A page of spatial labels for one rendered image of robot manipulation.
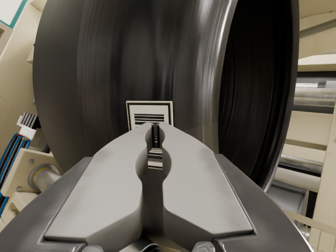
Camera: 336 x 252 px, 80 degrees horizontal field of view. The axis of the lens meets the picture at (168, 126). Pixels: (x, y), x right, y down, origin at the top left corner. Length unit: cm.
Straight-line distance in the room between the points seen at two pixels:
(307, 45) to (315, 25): 6
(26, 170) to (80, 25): 37
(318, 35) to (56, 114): 79
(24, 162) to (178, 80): 41
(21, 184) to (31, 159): 5
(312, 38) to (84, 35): 75
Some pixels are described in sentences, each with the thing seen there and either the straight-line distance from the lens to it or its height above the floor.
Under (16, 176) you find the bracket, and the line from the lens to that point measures 53.
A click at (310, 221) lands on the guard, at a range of 68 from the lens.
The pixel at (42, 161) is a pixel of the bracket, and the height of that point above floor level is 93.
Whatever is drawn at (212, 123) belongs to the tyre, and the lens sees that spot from 21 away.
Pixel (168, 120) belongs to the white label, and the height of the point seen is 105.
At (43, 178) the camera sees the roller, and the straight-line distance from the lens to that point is 49.
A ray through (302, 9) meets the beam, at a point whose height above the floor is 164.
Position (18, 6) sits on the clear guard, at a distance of 96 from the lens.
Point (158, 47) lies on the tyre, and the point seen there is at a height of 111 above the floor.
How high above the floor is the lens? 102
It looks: 9 degrees up
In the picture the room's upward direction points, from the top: 19 degrees clockwise
